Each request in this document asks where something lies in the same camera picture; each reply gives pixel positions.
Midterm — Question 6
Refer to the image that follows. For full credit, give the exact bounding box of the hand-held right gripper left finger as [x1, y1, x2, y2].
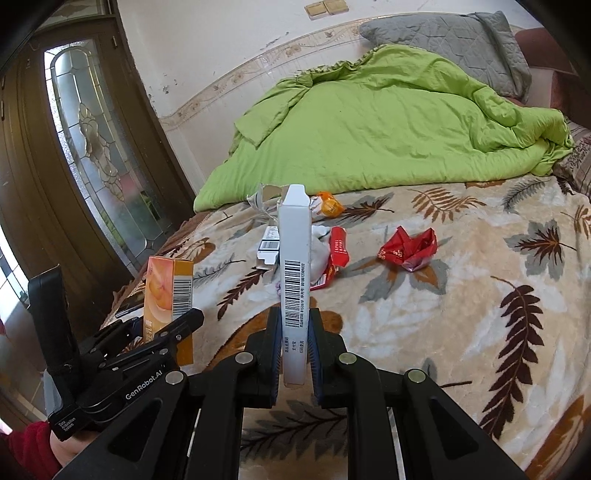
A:
[53, 307, 283, 480]

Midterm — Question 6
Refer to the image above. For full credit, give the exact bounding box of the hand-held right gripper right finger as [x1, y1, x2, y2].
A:
[308, 307, 532, 480]

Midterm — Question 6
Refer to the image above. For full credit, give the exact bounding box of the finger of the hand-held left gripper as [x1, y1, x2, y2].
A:
[108, 308, 205, 367]
[81, 316, 145, 358]

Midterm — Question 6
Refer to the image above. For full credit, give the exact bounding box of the orange carton box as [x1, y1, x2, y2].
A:
[143, 256, 195, 367]

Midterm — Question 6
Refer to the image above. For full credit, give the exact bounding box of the white barcode box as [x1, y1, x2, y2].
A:
[277, 184, 311, 387]

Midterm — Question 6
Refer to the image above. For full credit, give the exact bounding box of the red torn packet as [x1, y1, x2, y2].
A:
[308, 225, 349, 291]

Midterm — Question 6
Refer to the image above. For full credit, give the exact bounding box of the person's left forearm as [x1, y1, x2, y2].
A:
[0, 418, 95, 480]

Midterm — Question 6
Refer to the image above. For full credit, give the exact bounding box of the small black white box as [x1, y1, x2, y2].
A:
[256, 226, 281, 271]

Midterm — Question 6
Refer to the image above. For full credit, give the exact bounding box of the red crumpled wrapper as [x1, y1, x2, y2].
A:
[378, 226, 438, 272]

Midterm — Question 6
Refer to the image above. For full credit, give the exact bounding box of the orange snack wrapper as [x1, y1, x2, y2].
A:
[310, 191, 343, 217]

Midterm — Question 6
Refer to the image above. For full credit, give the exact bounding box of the leaf print blanket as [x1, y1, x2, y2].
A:
[99, 178, 591, 480]

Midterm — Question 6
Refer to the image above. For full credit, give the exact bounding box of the wooden stained glass door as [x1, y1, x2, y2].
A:
[0, 14, 197, 333]

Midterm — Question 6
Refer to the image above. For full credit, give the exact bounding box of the green quilt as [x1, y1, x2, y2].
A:
[194, 44, 575, 213]

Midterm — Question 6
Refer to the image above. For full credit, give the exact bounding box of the striped pillow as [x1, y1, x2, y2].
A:
[551, 120, 591, 195]

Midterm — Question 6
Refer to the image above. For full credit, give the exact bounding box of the grey quilted pillow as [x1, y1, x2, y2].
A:
[359, 11, 532, 103]

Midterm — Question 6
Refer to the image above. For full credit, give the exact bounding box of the maroon headboard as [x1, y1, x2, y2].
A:
[515, 28, 591, 116]

